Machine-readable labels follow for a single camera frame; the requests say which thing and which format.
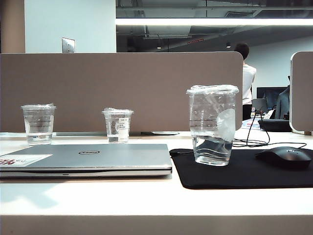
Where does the thin black cable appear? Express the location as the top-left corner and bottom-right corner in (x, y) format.
(232, 111), (307, 149)

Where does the brown partition white edge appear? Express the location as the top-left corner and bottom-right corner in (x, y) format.
(289, 50), (313, 135)

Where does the tall clear logo plastic cup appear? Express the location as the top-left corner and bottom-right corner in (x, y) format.
(185, 84), (240, 166)

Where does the black mouse pad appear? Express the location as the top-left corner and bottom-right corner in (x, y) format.
(169, 147), (313, 190)

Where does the long white ceiling light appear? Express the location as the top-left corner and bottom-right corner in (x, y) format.
(115, 18), (313, 26)

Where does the black computer mouse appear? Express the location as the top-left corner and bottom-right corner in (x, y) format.
(255, 146), (312, 169)

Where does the gray jacket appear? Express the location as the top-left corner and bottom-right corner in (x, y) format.
(276, 88), (291, 119)

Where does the black fabric pouch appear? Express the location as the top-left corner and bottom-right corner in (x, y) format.
(258, 118), (292, 132)

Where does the gray background laptop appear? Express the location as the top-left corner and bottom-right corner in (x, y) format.
(252, 98), (268, 111)

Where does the small clear cup white label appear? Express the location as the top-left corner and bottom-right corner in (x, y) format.
(101, 107), (135, 144)

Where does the silver Dell laptop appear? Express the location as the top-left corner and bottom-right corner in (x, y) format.
(0, 143), (173, 179)

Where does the wide brown desk partition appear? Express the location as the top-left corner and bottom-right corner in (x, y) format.
(0, 51), (245, 133)

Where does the black computer monitor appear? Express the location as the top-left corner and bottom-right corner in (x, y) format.
(256, 87), (289, 110)

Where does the person in white shirt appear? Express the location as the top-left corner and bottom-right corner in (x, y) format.
(235, 43), (257, 121)

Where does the colourful printed paper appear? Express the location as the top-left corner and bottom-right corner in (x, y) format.
(242, 119), (260, 130)

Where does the wide clear plastic cup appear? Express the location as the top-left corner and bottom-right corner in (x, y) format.
(20, 103), (57, 146)

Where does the metal wall switch plate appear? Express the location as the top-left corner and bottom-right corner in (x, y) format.
(62, 37), (76, 53)

